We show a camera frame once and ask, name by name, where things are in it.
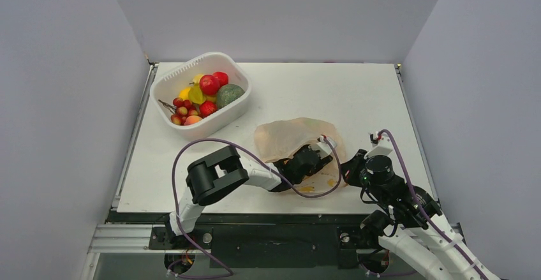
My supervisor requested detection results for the white plastic basket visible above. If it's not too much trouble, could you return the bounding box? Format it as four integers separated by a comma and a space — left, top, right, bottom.
150, 52, 253, 141

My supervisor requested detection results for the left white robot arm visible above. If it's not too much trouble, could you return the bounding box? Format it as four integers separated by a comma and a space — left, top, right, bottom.
165, 137, 336, 248

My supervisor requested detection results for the yellow fake pear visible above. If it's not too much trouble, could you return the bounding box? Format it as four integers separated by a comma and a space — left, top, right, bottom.
190, 73, 204, 85

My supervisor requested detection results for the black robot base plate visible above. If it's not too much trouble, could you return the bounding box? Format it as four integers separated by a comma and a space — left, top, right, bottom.
106, 211, 377, 274

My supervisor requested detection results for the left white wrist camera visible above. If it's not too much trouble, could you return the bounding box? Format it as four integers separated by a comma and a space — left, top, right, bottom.
311, 135, 337, 159

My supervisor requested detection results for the small red fake fruit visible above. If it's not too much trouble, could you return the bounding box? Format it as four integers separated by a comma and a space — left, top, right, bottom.
199, 74, 220, 96

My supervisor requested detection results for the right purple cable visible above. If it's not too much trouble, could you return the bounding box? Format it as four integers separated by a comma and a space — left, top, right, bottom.
378, 129, 491, 280

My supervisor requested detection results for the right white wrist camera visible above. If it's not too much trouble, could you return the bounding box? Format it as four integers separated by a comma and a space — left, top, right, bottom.
364, 133, 394, 159

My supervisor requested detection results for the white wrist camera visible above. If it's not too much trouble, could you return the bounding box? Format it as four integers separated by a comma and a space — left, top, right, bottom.
311, 135, 337, 159
364, 133, 394, 159

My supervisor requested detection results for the yellow fake lemon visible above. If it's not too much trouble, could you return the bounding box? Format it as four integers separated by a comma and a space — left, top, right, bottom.
178, 87, 192, 100

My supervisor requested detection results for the red fake grape bunch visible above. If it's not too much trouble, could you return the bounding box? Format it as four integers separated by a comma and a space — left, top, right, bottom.
158, 97, 200, 126

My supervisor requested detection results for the purple cable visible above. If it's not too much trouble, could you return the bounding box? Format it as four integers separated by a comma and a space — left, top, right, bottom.
378, 129, 491, 280
170, 135, 343, 279

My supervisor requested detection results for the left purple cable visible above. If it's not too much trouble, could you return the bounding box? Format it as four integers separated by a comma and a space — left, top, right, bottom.
170, 135, 343, 279

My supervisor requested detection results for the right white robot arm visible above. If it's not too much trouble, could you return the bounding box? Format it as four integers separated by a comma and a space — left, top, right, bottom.
340, 150, 498, 279

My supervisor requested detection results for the green fake avocado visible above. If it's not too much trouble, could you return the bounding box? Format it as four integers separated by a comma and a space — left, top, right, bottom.
216, 84, 245, 109

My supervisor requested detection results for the pink orange fake peach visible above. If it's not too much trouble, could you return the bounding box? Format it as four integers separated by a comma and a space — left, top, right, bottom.
183, 115, 202, 126

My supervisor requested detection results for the translucent orange plastic bag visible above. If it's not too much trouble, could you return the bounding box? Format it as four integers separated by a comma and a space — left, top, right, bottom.
254, 117, 346, 195

